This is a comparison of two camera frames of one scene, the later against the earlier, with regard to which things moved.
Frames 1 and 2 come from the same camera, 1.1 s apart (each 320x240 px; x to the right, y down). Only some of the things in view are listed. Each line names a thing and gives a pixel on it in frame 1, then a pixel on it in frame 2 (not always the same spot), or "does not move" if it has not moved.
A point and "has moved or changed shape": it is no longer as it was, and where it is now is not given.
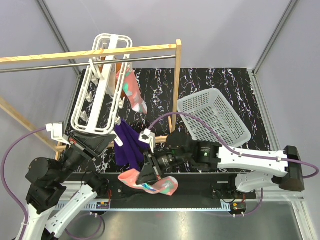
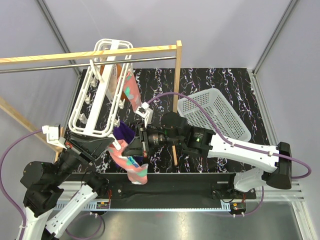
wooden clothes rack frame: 49,139 does not move
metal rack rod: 7,70 does not move
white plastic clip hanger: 100,98 has moved or changed shape
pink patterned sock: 167,185 to 138,173
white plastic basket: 212,106 does not move
